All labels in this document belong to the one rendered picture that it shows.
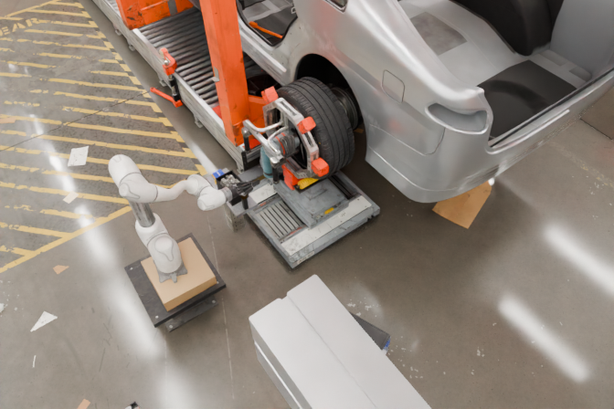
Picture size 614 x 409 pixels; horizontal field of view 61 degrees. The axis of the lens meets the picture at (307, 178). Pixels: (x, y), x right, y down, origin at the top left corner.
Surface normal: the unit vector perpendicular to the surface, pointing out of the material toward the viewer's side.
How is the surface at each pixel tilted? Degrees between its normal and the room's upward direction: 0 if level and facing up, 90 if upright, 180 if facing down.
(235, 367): 0
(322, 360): 0
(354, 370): 0
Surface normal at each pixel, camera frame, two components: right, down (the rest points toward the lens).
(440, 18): 0.00, -0.64
